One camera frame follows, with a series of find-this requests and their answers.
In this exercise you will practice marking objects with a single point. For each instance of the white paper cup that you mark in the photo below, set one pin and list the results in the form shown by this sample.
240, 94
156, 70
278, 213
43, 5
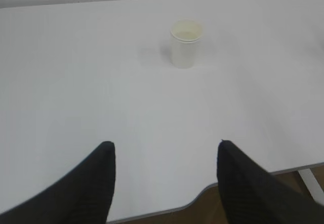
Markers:
185, 36

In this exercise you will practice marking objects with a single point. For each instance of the white table leg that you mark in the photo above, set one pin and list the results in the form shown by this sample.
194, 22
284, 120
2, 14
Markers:
312, 185

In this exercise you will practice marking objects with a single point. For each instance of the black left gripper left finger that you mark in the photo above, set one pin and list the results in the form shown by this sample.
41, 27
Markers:
84, 195

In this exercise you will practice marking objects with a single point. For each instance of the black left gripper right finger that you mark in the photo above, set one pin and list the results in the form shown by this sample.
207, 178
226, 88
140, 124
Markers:
249, 194

